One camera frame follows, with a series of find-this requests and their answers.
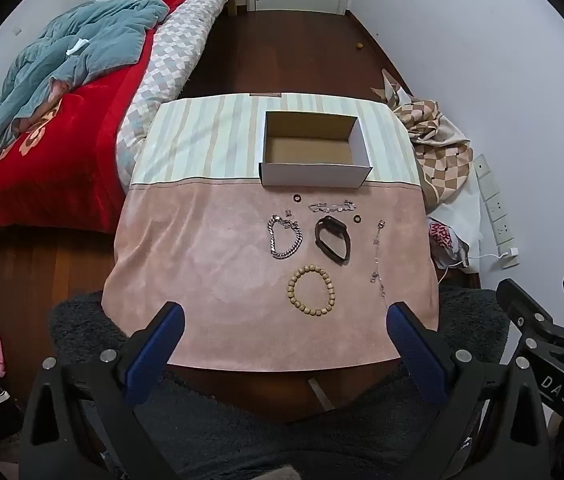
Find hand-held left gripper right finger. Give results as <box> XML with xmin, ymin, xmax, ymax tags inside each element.
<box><xmin>386</xmin><ymin>301</ymin><xmax>550</xmax><ymax>480</ymax></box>

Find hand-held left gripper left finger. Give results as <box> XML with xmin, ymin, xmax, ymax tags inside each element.
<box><xmin>19</xmin><ymin>301</ymin><xmax>186</xmax><ymax>480</ymax></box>

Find thin silver chain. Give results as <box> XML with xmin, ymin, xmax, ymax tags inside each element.
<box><xmin>368</xmin><ymin>219</ymin><xmax>390</xmax><ymax>306</ymax></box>

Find wooden bead bracelet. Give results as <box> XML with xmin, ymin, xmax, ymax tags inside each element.
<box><xmin>287</xmin><ymin>265</ymin><xmax>337</xmax><ymax>315</ymax></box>

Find black wrist band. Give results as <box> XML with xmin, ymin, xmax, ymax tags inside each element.
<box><xmin>314</xmin><ymin>215</ymin><xmax>352</xmax><ymax>264</ymax></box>

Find silver chain bracelet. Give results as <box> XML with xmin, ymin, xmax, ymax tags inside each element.
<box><xmin>267</xmin><ymin>215</ymin><xmax>304</xmax><ymax>260</ymax></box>

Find silver charm bracelet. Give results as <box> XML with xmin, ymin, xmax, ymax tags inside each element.
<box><xmin>308</xmin><ymin>200</ymin><xmax>356</xmax><ymax>213</ymax></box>

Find white cardboard box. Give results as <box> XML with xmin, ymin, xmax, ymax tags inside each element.
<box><xmin>258</xmin><ymin>110</ymin><xmax>374</xmax><ymax>188</ymax></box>

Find white power strip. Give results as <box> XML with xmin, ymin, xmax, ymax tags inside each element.
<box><xmin>472</xmin><ymin>154</ymin><xmax>514</xmax><ymax>247</ymax></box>

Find white cloth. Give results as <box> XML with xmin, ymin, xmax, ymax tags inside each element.
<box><xmin>424</xmin><ymin>170</ymin><xmax>485</xmax><ymax>273</ymax></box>

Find red patterned white bag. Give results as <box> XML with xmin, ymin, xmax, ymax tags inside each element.
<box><xmin>429</xmin><ymin>220</ymin><xmax>458</xmax><ymax>251</ymax></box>

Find pink striped tablecloth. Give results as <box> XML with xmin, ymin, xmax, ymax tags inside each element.
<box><xmin>102</xmin><ymin>92</ymin><xmax>440</xmax><ymax>372</ymax></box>

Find brown checkered cloth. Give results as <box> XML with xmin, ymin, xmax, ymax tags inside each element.
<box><xmin>372</xmin><ymin>67</ymin><xmax>475</xmax><ymax>216</ymax></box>

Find bed with red blanket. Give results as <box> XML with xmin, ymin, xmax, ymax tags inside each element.
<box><xmin>0</xmin><ymin>0</ymin><xmax>183</xmax><ymax>233</ymax></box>

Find checkered bed sheet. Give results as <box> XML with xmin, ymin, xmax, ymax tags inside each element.
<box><xmin>114</xmin><ymin>0</ymin><xmax>235</xmax><ymax>193</ymax></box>

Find blue quilt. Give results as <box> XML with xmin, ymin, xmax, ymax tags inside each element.
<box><xmin>0</xmin><ymin>0</ymin><xmax>240</xmax><ymax>186</ymax></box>

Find white cable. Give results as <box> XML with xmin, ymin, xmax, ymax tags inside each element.
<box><xmin>437</xmin><ymin>252</ymin><xmax>503</xmax><ymax>286</ymax></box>

